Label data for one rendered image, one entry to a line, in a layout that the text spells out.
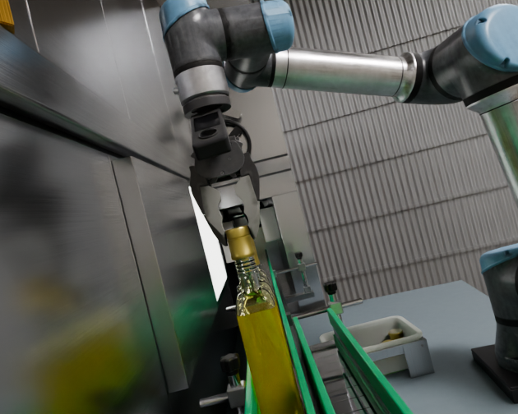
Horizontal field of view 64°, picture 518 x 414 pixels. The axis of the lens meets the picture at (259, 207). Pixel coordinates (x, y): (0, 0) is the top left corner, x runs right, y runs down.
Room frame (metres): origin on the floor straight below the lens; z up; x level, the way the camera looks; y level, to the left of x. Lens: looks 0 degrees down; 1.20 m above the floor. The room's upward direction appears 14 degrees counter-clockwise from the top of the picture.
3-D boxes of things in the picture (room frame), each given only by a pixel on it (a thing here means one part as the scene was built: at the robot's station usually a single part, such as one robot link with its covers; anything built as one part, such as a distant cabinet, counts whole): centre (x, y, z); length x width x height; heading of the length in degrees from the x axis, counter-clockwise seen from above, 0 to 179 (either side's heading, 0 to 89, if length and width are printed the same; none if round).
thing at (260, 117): (2.09, 0.02, 1.69); 0.70 x 0.37 x 0.89; 1
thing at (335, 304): (0.90, -0.08, 0.95); 0.17 x 0.03 x 0.12; 91
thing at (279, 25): (0.65, -0.06, 1.47); 0.11 x 0.11 x 0.08; 10
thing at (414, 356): (1.01, -0.15, 0.79); 0.27 x 0.17 x 0.08; 91
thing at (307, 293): (1.54, -0.08, 0.90); 0.17 x 0.05 x 0.23; 91
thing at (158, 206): (1.04, 0.18, 1.15); 0.90 x 0.03 x 0.34; 1
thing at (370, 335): (1.01, -0.18, 0.80); 0.22 x 0.17 x 0.09; 91
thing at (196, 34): (0.62, 0.04, 1.47); 0.09 x 0.08 x 0.11; 100
